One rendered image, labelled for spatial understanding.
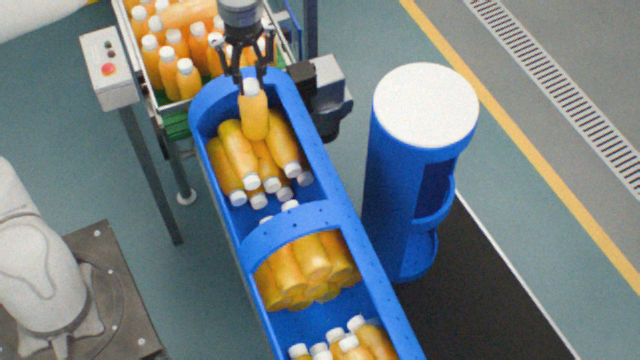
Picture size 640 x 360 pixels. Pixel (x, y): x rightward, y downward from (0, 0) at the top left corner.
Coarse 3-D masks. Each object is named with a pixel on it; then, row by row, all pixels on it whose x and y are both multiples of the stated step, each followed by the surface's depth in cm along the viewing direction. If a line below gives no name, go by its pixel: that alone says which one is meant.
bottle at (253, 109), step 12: (240, 96) 159; (252, 96) 157; (264, 96) 160; (240, 108) 161; (252, 108) 159; (264, 108) 161; (252, 120) 163; (264, 120) 165; (252, 132) 167; (264, 132) 169
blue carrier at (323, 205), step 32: (224, 96) 164; (288, 96) 167; (192, 128) 172; (320, 160) 159; (320, 192) 176; (256, 224) 175; (288, 224) 146; (320, 224) 146; (352, 224) 151; (256, 256) 148; (256, 288) 150; (352, 288) 165; (384, 288) 144; (288, 320) 162; (320, 320) 164; (384, 320) 138; (288, 352) 155; (416, 352) 138
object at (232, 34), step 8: (224, 24) 138; (256, 24) 137; (224, 32) 141; (232, 32) 137; (240, 32) 137; (248, 32) 137; (256, 32) 139; (224, 40) 141; (232, 40) 141; (248, 40) 143; (256, 40) 144
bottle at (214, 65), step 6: (210, 48) 194; (210, 54) 195; (216, 54) 195; (210, 60) 197; (216, 60) 196; (210, 66) 200; (216, 66) 198; (210, 72) 202; (216, 72) 201; (222, 72) 201
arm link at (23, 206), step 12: (0, 156) 144; (0, 168) 140; (12, 168) 143; (0, 180) 139; (12, 180) 141; (0, 192) 138; (12, 192) 141; (24, 192) 145; (0, 204) 139; (12, 204) 141; (24, 204) 144; (0, 216) 140; (12, 216) 141
